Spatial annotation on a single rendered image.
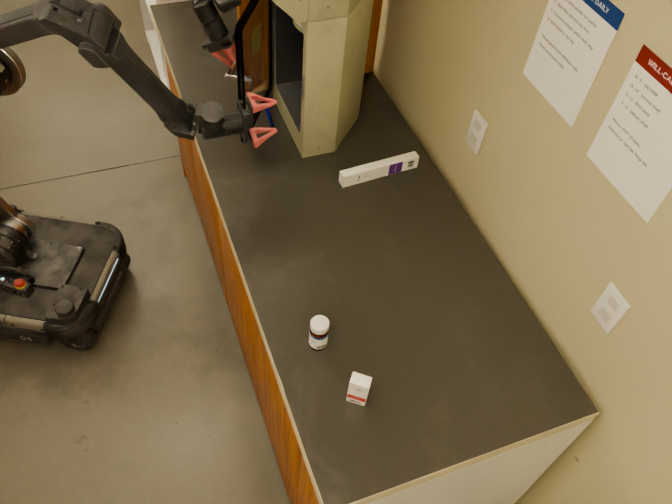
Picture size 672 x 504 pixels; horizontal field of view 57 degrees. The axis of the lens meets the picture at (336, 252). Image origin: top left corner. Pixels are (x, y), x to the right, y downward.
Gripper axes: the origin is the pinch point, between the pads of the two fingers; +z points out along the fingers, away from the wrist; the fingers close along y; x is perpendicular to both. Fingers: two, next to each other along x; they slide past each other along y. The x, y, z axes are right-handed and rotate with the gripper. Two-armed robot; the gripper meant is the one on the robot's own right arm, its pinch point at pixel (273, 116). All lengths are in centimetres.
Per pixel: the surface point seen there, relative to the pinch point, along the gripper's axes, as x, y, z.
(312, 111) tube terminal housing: 9.0, -8.2, 14.7
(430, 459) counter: -92, -27, 8
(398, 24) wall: 39, -3, 55
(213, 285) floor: 38, -120, -17
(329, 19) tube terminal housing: 9.1, 20.8, 18.0
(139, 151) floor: 134, -120, -33
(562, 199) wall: -54, 5, 55
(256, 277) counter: -31.7, -26.3, -14.7
